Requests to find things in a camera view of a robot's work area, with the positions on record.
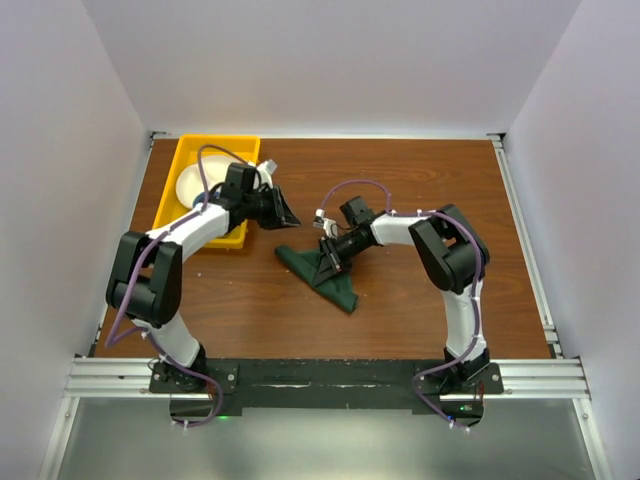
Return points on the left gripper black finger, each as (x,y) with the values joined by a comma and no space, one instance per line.
(287,217)
(278,217)

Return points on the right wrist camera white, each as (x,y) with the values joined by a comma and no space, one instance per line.
(325,220)

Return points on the yellow plastic bin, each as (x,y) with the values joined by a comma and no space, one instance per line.
(170,209)

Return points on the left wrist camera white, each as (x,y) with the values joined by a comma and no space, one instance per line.
(264,173)

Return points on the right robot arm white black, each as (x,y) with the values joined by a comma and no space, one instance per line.
(452,255)

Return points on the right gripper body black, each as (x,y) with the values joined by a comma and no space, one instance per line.
(347,247)

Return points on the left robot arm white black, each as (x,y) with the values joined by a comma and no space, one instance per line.
(145,283)

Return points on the blue plastic cup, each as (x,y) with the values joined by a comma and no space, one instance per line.
(198,199)

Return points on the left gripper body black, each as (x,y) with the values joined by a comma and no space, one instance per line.
(260,207)

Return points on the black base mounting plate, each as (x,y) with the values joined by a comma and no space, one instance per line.
(240,385)

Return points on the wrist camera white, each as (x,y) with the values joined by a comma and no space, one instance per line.
(264,173)
(325,220)

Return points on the dark green cloth napkin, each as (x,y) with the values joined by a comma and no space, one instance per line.
(312,268)

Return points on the aluminium table frame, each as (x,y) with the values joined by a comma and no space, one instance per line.
(537,386)

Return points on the white divided plate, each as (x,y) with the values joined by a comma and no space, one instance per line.
(189,183)

